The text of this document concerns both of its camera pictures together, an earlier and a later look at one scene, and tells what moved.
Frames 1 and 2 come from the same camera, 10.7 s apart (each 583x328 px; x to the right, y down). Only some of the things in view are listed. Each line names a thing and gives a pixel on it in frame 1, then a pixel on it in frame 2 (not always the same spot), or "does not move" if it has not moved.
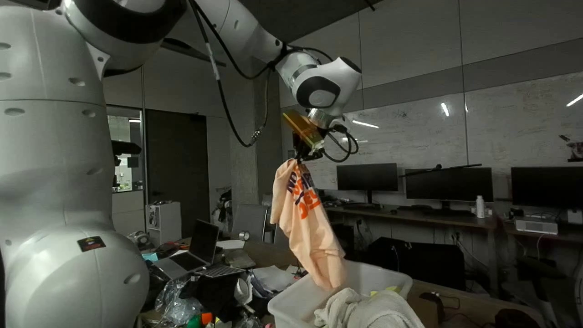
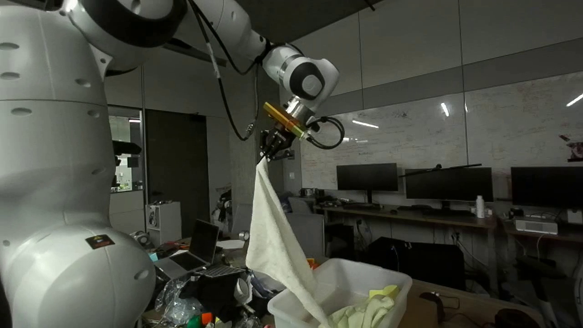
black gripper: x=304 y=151 -> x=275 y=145
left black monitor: x=368 y=178 does not move
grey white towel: x=359 y=309 -> x=273 y=242
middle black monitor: x=448 y=183 does not move
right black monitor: x=550 y=187 does not move
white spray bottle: x=479 y=207 does not move
